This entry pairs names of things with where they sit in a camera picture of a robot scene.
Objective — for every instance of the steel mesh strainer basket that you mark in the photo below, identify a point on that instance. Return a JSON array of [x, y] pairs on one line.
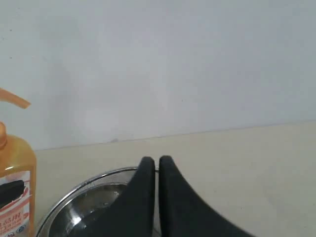
[[123, 175]]

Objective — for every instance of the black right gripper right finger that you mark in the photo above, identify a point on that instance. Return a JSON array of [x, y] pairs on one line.
[[183, 213]]

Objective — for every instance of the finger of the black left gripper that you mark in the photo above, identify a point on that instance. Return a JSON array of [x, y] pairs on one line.
[[11, 191]]

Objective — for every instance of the small stainless steel bowl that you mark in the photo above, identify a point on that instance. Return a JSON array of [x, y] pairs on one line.
[[83, 209]]

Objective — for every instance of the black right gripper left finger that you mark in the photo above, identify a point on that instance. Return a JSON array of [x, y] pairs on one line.
[[132, 213]]

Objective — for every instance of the orange dish soap pump bottle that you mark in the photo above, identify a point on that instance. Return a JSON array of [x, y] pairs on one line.
[[17, 162]]

